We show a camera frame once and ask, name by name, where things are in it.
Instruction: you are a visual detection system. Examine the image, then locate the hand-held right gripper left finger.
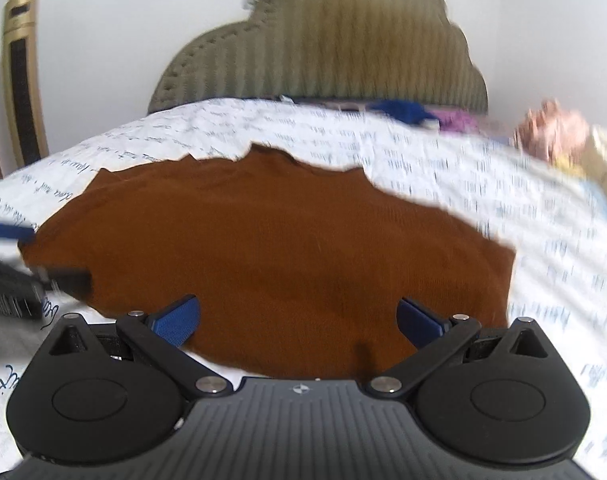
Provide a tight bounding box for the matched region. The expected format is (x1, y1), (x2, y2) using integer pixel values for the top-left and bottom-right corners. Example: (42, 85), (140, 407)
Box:
(48, 295), (234, 400)

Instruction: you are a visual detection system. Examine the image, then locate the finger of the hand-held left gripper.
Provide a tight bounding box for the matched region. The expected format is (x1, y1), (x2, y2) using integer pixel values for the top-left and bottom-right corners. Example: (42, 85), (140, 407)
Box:
(34, 269), (93, 297)
(0, 219), (37, 246)

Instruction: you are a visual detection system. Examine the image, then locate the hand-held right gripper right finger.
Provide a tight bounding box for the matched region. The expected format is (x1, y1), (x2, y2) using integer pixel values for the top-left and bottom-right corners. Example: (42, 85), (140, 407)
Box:
(366, 297), (549, 400)

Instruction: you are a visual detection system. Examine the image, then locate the brown knit sweater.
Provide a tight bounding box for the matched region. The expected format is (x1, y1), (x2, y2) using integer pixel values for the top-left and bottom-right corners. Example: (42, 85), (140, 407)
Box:
(18, 144), (517, 381)

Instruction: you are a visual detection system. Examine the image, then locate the gold tower fan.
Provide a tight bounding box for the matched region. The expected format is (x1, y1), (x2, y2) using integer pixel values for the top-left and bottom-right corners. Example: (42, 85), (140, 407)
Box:
(2, 0), (50, 168)

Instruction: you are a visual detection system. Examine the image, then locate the white script-printed bed sheet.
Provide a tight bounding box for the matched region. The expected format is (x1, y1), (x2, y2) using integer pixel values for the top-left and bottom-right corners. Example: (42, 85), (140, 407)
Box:
(0, 97), (607, 476)

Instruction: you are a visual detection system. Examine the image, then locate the purple cloth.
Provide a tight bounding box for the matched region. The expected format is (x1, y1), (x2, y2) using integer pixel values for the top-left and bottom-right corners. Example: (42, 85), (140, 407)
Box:
(433, 107), (479, 133)

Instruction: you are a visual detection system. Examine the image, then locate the dark blue cloth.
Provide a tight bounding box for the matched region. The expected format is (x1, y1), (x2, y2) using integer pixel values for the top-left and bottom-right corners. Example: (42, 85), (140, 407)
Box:
(373, 100), (434, 126)

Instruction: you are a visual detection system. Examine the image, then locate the pink and cream plush toy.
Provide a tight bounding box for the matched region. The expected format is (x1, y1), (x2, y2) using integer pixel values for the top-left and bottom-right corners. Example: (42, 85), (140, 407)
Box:
(514, 99), (607, 188)

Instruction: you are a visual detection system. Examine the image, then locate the olive padded headboard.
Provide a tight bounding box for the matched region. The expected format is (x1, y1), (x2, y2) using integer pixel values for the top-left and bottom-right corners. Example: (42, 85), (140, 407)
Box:
(148, 0), (489, 116)

